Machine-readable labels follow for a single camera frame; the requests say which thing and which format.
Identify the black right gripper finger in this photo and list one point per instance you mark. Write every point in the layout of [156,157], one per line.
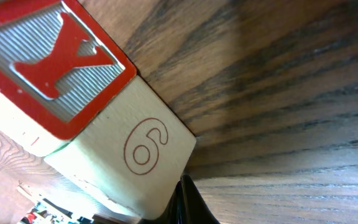
[187,205]

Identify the white block yellow S side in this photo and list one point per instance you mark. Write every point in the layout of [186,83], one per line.
[131,156]

